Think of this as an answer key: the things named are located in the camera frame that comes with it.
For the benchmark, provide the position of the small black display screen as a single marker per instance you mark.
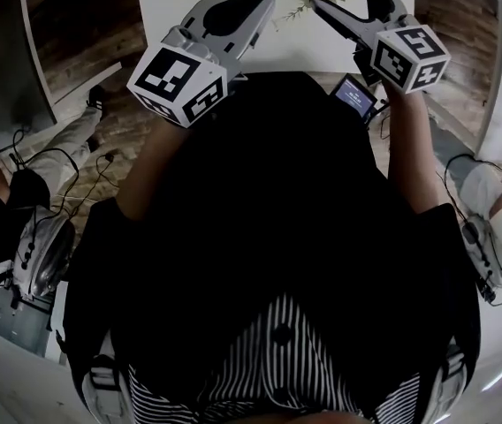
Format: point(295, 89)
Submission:
point(353, 96)

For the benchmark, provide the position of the person's left forearm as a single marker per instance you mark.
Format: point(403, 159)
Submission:
point(154, 166)

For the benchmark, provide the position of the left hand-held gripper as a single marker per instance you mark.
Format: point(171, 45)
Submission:
point(176, 82)

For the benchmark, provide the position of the person's black white striped garment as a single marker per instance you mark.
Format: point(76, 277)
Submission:
point(277, 369)

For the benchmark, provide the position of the white table frame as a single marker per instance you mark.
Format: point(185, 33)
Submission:
point(494, 60)
point(30, 24)

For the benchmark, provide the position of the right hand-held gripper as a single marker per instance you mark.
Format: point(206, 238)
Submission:
point(410, 58)

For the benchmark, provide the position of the person's right forearm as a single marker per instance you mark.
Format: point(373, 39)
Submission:
point(410, 148)

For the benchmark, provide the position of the person's black shirt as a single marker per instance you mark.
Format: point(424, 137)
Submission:
point(255, 192)

